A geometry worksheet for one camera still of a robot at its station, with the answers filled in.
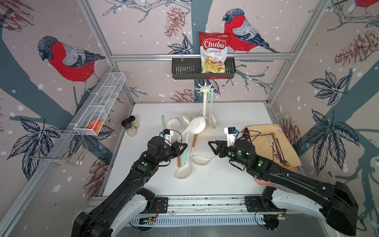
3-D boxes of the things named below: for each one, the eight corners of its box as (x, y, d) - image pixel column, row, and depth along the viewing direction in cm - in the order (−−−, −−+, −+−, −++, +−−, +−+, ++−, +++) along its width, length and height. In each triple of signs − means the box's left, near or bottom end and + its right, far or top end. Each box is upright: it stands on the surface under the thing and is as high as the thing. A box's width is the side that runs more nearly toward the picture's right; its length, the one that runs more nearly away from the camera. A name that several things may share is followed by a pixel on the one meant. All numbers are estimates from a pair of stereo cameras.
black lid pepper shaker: (127, 136, 103) (120, 126, 94) (129, 129, 108) (123, 118, 98) (135, 136, 103) (129, 126, 94) (137, 129, 108) (132, 118, 98)
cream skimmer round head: (167, 129, 107) (165, 124, 102) (170, 122, 111) (168, 116, 106) (179, 131, 105) (179, 126, 100) (182, 124, 110) (181, 119, 105)
